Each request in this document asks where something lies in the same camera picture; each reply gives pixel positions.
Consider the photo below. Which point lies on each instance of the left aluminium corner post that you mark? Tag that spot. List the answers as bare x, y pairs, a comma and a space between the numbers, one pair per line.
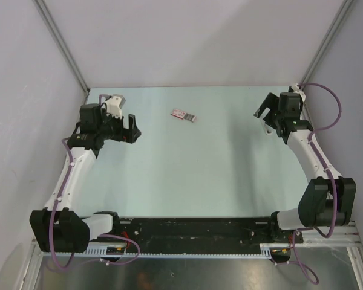
56, 35

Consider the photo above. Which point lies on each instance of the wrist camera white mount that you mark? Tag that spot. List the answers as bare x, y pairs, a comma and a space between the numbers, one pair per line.
296, 88
114, 105

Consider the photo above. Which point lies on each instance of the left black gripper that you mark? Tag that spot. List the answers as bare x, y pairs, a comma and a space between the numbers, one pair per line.
129, 135

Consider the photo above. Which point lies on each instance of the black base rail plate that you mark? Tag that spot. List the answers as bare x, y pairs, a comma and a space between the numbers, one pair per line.
209, 236

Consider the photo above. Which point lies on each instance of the right aluminium corner post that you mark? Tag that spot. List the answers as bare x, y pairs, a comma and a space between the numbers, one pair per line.
333, 30

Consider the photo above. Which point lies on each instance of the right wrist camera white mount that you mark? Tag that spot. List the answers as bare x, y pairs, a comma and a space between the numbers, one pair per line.
296, 88

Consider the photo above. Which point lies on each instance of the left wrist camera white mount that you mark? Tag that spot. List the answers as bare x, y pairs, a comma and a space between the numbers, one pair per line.
114, 105

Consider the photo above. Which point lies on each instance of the aluminium corner post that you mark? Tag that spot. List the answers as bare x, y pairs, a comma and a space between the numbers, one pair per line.
56, 35
333, 30

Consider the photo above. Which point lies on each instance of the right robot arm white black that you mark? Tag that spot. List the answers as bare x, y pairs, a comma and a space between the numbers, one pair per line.
328, 199

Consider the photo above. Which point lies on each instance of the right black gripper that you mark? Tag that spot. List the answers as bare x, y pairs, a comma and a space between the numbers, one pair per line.
271, 102

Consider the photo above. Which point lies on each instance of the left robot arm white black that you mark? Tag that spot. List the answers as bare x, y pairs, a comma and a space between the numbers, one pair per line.
57, 227

